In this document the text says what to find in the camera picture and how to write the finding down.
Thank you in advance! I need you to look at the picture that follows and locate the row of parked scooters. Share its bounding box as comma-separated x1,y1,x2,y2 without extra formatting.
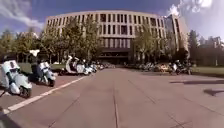
59,54,116,77

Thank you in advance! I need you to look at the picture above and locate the row of trees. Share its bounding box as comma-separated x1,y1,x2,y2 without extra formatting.
0,17,201,68

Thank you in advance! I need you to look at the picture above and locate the dark building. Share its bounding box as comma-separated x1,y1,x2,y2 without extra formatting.
195,35,224,67

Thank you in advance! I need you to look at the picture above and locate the row of parked two-wheelers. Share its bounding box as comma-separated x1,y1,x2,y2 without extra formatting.
128,59,194,76

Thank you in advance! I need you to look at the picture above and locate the grass strip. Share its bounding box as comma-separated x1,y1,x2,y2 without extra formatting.
17,62,67,74
190,66,224,77

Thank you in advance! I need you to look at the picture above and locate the large pale office building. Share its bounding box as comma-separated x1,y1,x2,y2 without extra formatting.
44,9,190,66

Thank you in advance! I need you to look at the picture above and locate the pale scooter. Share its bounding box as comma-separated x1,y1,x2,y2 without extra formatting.
28,49,57,88
0,59,34,100

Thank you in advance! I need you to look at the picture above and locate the grey paved plaza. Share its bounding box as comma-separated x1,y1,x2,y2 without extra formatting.
0,67,224,128

